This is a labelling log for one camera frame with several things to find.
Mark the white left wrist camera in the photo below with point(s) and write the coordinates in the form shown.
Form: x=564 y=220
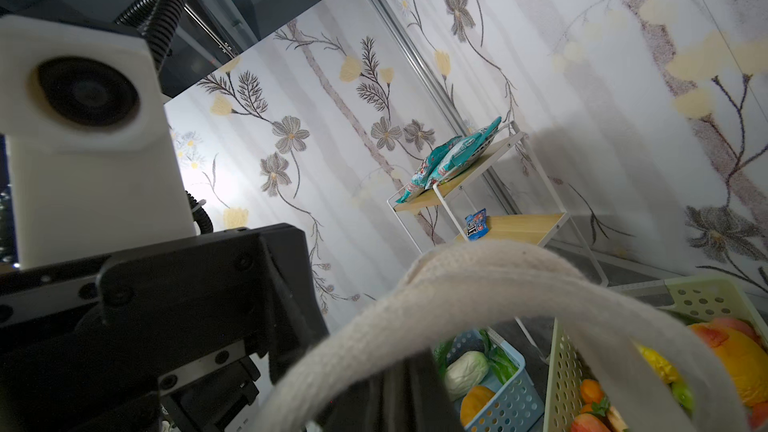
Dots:
x=92 y=166

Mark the green plastic fruit basket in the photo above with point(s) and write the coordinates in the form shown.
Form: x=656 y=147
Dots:
x=699 y=297

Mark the blue candy packet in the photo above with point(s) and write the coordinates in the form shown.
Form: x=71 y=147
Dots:
x=476 y=225

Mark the yellow bell pepper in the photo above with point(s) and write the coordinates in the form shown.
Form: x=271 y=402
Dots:
x=661 y=366

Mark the small orange tangerine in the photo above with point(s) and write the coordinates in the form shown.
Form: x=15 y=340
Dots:
x=591 y=391

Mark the light blue vegetable basket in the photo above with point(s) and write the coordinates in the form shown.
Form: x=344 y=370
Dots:
x=516 y=405

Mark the teal snack bag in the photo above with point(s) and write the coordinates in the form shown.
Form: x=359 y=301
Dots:
x=463 y=154

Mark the white bok choy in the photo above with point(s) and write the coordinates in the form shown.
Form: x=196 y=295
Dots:
x=465 y=373

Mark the orange round fruit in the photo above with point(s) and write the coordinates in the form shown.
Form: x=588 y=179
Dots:
x=473 y=403

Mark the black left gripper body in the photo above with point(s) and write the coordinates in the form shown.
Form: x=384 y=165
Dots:
x=102 y=343

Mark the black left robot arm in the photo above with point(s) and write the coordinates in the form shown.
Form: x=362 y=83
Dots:
x=156 y=18

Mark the white wooden two-tier shelf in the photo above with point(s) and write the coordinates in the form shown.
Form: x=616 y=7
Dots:
x=536 y=229

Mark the orange peach fruit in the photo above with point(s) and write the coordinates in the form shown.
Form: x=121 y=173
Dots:
x=743 y=358

